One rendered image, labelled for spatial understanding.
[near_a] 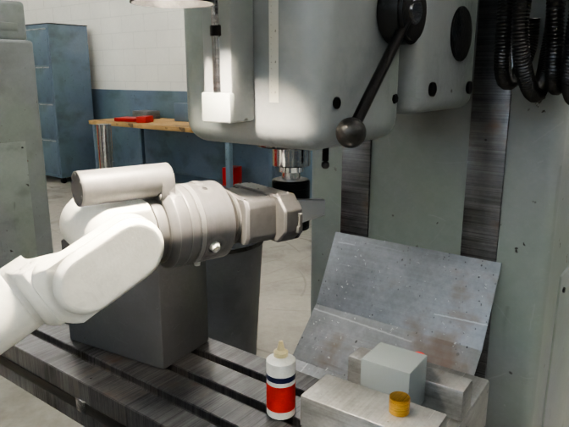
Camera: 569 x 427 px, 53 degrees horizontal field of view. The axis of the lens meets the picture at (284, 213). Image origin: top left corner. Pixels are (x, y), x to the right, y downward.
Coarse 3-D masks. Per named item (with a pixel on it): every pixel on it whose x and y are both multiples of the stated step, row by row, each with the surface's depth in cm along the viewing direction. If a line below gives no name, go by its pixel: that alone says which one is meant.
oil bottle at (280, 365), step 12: (276, 348) 78; (276, 360) 77; (288, 360) 77; (276, 372) 76; (288, 372) 76; (276, 384) 77; (288, 384) 77; (276, 396) 77; (288, 396) 77; (276, 408) 78; (288, 408) 78
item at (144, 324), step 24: (192, 264) 94; (144, 288) 89; (168, 288) 90; (192, 288) 95; (120, 312) 93; (144, 312) 91; (168, 312) 91; (192, 312) 96; (72, 336) 101; (96, 336) 98; (120, 336) 95; (144, 336) 92; (168, 336) 91; (192, 336) 97; (144, 360) 93; (168, 360) 92
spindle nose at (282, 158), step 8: (272, 152) 69; (280, 152) 67; (288, 152) 67; (296, 152) 67; (304, 152) 68; (272, 160) 69; (280, 160) 68; (288, 160) 67; (296, 160) 67; (304, 160) 68
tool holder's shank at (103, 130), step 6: (102, 126) 94; (108, 126) 94; (102, 132) 94; (108, 132) 95; (102, 138) 94; (108, 138) 95; (102, 144) 94; (108, 144) 95; (102, 150) 95; (108, 150) 95; (102, 156) 95; (108, 156) 95; (102, 162) 95; (108, 162) 96; (102, 168) 95
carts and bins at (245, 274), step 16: (224, 256) 254; (240, 256) 258; (256, 256) 267; (208, 272) 256; (224, 272) 257; (240, 272) 261; (256, 272) 269; (208, 288) 258; (224, 288) 259; (240, 288) 263; (256, 288) 273; (208, 304) 260; (224, 304) 261; (240, 304) 265; (256, 304) 276; (208, 320) 263; (224, 320) 264; (240, 320) 268; (256, 320) 279; (208, 336) 265; (224, 336) 266; (240, 336) 270; (256, 336) 283; (256, 352) 289
